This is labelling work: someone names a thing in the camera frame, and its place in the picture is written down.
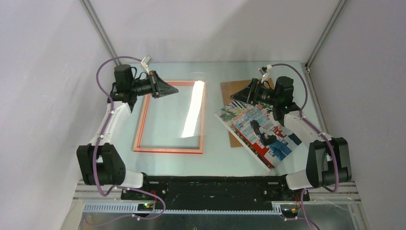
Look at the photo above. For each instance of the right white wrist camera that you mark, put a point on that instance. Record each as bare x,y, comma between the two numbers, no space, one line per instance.
265,72

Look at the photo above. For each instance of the orange wooden picture frame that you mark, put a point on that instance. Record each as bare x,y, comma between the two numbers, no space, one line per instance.
168,149

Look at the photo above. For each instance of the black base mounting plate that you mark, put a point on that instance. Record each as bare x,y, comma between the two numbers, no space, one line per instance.
169,187

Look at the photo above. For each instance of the clear acrylic sheet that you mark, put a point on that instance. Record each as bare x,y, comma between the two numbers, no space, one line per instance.
177,111

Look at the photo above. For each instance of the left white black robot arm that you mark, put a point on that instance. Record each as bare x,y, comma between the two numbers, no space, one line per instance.
100,161

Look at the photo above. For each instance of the aluminium front rail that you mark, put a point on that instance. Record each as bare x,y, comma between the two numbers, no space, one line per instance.
238,204

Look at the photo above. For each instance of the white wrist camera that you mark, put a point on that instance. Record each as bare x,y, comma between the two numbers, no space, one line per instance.
265,72
145,62

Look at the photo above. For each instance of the brown cardboard backing board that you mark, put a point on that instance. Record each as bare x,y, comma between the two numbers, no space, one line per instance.
227,89

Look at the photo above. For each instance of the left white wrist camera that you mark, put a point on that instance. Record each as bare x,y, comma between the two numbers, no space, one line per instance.
145,62

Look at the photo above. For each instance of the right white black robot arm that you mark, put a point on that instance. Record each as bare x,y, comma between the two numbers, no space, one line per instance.
328,159

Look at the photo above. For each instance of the colourful printed photo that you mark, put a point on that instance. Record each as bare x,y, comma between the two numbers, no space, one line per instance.
255,129

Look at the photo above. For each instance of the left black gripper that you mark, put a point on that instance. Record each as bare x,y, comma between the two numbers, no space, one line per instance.
159,88

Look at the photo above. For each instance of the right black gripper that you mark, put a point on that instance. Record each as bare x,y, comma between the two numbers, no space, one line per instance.
250,93

